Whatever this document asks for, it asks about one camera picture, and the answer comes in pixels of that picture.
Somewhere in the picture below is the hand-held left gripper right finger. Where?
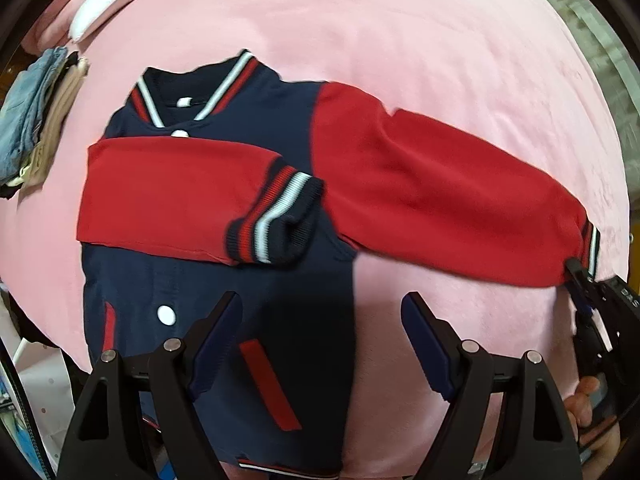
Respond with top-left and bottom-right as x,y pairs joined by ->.
401,292 -> 583,480

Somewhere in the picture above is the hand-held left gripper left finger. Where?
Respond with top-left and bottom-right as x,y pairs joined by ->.
59,291 -> 244,480

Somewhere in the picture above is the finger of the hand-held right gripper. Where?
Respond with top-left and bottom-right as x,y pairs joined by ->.
566,259 -> 601,306
572,302 -> 613,353

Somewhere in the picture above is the navy and red varsity jacket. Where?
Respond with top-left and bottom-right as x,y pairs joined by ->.
75,49 -> 601,478

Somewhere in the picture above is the pile of folded clothes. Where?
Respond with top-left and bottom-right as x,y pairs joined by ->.
0,46 -> 68,183

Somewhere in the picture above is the person's right hand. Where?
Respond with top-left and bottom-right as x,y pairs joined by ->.
565,376 -> 621,461

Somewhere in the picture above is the white dotted bag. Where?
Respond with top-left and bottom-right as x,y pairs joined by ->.
12,337 -> 96,480

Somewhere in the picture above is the folded beige cloth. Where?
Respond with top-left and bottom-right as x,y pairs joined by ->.
22,55 -> 91,188

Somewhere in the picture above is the pink fleece blanket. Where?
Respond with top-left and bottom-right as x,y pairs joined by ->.
0,0 -> 633,480

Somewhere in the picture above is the folded pink blanket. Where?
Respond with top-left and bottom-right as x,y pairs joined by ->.
22,0 -> 126,56

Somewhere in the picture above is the white pillow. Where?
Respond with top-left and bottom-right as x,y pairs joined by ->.
70,0 -> 186,43

